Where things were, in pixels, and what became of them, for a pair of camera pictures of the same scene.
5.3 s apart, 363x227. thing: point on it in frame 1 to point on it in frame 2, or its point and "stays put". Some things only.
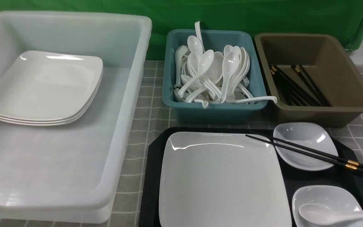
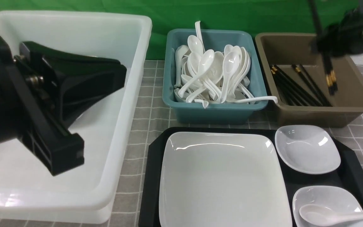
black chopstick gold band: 343,165 to 330,75
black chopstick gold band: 362,165 to 330,74
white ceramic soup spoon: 321,214 stays put
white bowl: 333,196 stays put
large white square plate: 221,179 stays put
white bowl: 308,135 stays put
